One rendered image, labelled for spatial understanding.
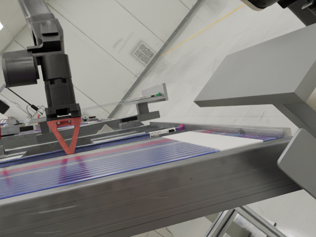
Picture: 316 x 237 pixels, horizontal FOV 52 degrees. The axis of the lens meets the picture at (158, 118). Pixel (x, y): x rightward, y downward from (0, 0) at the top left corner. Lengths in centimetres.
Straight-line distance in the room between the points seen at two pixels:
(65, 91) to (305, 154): 47
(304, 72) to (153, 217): 56
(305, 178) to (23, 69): 53
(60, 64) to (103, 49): 796
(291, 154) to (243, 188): 7
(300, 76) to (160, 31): 832
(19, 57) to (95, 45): 795
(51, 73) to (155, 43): 829
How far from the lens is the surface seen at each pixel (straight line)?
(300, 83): 79
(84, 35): 867
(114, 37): 874
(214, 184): 37
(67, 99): 68
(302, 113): 114
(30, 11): 81
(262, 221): 129
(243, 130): 51
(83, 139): 101
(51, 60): 69
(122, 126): 102
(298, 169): 37
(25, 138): 179
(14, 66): 69
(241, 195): 39
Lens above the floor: 95
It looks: 13 degrees down
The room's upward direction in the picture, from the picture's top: 51 degrees counter-clockwise
